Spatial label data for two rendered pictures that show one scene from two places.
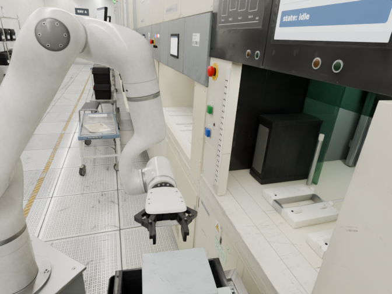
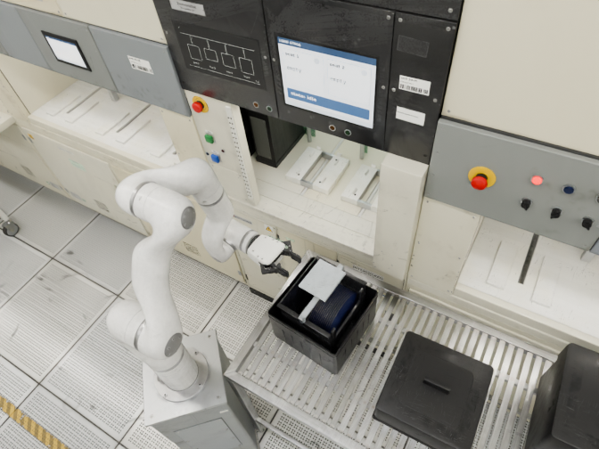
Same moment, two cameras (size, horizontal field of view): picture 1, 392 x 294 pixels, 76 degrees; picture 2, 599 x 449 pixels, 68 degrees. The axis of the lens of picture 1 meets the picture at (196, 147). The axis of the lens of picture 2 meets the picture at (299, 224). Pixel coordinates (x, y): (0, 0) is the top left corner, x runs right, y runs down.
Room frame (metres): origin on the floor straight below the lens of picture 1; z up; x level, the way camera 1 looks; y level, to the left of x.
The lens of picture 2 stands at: (-0.26, 0.47, 2.28)
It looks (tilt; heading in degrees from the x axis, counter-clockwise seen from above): 51 degrees down; 325
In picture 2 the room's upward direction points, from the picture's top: 8 degrees counter-clockwise
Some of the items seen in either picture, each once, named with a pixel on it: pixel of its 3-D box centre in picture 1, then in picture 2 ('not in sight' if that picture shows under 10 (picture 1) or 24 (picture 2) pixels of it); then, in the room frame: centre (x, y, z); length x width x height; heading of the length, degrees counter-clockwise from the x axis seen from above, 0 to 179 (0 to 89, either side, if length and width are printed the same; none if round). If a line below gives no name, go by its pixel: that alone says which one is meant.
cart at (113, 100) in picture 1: (105, 105); not in sight; (4.49, 1.73, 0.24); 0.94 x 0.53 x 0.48; 19
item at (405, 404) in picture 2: not in sight; (434, 390); (-0.11, -0.06, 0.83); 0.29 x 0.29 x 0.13; 21
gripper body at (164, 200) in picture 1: (164, 203); (265, 250); (0.54, 0.07, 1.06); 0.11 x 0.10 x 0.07; 13
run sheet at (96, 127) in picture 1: (97, 126); not in sight; (2.72, 1.15, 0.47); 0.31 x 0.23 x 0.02; 41
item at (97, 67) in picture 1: (101, 74); not in sight; (4.19, 1.63, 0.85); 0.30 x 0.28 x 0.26; 18
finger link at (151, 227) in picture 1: (147, 229); (278, 273); (0.44, 0.10, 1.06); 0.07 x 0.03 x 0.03; 13
